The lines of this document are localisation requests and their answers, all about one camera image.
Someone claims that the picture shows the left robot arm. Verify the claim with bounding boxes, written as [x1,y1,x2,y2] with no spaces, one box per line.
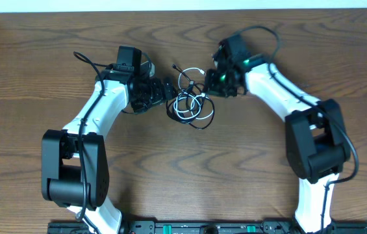
[41,46,176,233]

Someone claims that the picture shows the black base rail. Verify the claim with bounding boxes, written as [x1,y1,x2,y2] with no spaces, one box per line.
[47,219,367,234]

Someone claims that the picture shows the white usb cable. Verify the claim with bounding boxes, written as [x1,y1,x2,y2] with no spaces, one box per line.
[172,67,215,121]

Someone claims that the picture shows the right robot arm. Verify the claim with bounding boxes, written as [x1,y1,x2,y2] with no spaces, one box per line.
[205,34,350,233]

